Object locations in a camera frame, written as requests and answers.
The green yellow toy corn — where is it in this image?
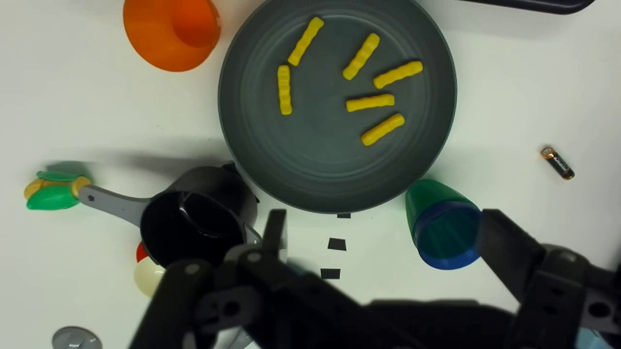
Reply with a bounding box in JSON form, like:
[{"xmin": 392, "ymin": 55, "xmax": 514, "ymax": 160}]
[{"xmin": 23, "ymin": 162, "xmax": 95, "ymax": 214}]

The grey small disc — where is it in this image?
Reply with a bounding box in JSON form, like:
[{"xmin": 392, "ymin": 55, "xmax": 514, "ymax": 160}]
[{"xmin": 50, "ymin": 325, "xmax": 105, "ymax": 349}]

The black ridged grill tray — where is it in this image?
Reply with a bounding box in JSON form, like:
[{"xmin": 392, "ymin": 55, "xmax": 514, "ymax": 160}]
[{"xmin": 464, "ymin": 0, "xmax": 596, "ymax": 16}]

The dark blue plastic cup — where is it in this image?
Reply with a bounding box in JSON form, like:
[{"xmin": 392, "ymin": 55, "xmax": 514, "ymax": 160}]
[{"xmin": 413, "ymin": 201, "xmax": 483, "ymax": 272}]

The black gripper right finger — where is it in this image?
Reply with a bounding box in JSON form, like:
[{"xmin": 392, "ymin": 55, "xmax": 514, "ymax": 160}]
[{"xmin": 477, "ymin": 208, "xmax": 621, "ymax": 349}]

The cream small bowl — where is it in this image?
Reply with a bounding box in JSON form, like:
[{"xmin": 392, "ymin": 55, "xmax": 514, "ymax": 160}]
[{"xmin": 132, "ymin": 257, "xmax": 167, "ymax": 299}]

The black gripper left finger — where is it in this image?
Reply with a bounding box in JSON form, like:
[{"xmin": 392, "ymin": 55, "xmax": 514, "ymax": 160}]
[{"xmin": 128, "ymin": 208, "xmax": 326, "ymax": 349}]

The grey round plate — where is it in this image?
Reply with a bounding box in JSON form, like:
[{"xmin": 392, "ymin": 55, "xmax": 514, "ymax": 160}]
[{"xmin": 217, "ymin": 0, "xmax": 458, "ymax": 216}]

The orange plastic cup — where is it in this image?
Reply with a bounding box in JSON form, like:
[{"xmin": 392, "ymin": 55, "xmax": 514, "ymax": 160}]
[{"xmin": 122, "ymin": 0, "xmax": 223, "ymax": 75}]

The red small plate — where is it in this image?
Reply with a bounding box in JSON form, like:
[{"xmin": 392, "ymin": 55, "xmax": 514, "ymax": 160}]
[{"xmin": 134, "ymin": 241, "xmax": 153, "ymax": 265}]

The black saucepan grey handle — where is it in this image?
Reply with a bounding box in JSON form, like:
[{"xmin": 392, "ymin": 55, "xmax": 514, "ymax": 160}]
[{"xmin": 76, "ymin": 164, "xmax": 260, "ymax": 270}]

